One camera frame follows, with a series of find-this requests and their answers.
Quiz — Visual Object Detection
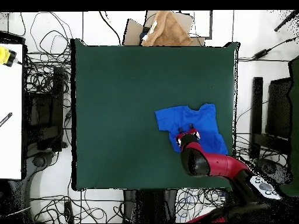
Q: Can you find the blue shirt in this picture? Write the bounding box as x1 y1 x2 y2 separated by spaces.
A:
154 103 229 156

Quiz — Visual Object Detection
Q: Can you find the black chair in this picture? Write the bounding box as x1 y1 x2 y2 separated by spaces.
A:
251 76 293 152

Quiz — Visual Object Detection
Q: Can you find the dark green table cloth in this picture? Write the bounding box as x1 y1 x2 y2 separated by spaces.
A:
70 38 240 191

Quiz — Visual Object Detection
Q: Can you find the brown towel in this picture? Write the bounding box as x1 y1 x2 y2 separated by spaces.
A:
140 10 194 47

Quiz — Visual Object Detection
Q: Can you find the cardboard box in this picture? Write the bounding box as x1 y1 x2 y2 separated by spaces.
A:
123 10 206 47

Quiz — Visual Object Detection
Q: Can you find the black rod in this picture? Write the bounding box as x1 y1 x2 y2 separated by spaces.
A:
273 10 299 32

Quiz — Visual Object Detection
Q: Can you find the white table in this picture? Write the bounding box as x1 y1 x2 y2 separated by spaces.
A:
0 43 24 180

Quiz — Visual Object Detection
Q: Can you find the black marker pen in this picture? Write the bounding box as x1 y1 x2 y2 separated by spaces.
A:
0 112 13 128

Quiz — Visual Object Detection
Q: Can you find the yellow and black tool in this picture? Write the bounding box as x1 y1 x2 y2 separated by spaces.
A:
0 45 18 68

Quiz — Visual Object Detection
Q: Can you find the black cable tangle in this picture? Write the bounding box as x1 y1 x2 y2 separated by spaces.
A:
175 187 232 222
30 191 124 223
19 11 73 96
234 132 289 169

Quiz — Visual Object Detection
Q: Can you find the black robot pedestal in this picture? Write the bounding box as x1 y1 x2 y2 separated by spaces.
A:
123 188 178 223

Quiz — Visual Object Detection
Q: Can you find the black power adapter with cable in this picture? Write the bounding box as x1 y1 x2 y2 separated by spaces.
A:
238 34 299 62

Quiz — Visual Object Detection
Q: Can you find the black metal frame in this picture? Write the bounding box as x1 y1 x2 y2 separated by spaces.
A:
23 66 68 152

